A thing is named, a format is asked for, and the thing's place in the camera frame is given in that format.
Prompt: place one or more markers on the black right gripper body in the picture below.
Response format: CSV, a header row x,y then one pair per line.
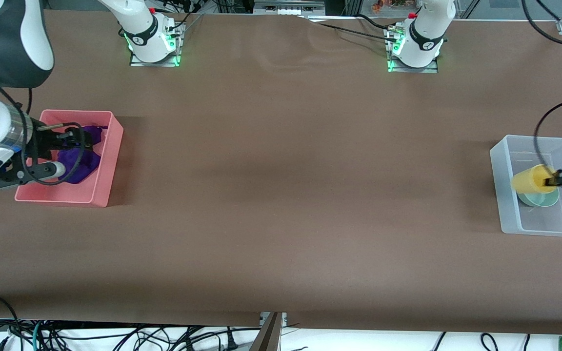
x,y
45,142

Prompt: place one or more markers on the purple cloth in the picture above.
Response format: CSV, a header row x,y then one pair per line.
x,y
78,168

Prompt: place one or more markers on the light green bowl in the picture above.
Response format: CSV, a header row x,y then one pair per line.
x,y
539,199

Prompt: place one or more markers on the yellow cup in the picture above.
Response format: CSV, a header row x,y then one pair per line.
x,y
530,179

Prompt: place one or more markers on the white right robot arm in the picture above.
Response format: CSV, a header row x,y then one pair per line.
x,y
140,25

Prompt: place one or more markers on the pink plastic bin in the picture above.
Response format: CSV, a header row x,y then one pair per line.
x,y
100,161

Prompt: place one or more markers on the clear plastic bin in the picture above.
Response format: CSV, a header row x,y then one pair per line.
x,y
508,195

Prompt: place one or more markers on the white power strip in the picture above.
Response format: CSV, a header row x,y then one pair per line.
x,y
288,6

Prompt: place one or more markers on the brown table leg board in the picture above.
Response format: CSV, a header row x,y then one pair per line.
x,y
267,336

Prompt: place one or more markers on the metal table bracket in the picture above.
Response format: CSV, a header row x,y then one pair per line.
x,y
284,319

